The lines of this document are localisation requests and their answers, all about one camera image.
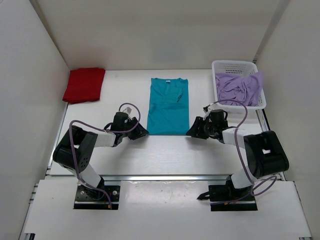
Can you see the lavender t shirt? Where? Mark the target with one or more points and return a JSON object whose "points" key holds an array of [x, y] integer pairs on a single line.
{"points": [[233, 89]]}

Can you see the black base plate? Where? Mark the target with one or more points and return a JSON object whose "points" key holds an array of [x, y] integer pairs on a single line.
{"points": [[227, 198], [88, 199]]}

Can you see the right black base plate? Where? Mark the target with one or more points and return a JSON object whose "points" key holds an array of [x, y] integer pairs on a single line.
{"points": [[227, 198]]}

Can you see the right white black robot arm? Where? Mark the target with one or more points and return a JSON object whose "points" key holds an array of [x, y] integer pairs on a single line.
{"points": [[260, 154]]}

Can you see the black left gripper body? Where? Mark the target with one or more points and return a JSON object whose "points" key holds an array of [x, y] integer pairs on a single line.
{"points": [[134, 133]]}

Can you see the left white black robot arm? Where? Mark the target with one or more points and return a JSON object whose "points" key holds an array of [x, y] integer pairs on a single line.
{"points": [[75, 149]]}

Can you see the red t shirt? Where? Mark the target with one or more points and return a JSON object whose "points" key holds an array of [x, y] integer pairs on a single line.
{"points": [[84, 85]]}

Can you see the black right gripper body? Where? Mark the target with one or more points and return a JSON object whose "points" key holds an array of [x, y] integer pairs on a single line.
{"points": [[205, 128]]}

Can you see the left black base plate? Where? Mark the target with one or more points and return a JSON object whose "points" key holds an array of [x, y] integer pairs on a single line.
{"points": [[88, 199]]}

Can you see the teal t shirt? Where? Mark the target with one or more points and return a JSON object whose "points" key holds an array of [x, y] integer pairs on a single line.
{"points": [[168, 113]]}

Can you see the aluminium frame rail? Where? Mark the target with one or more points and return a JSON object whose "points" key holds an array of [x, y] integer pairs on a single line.
{"points": [[165, 178]]}

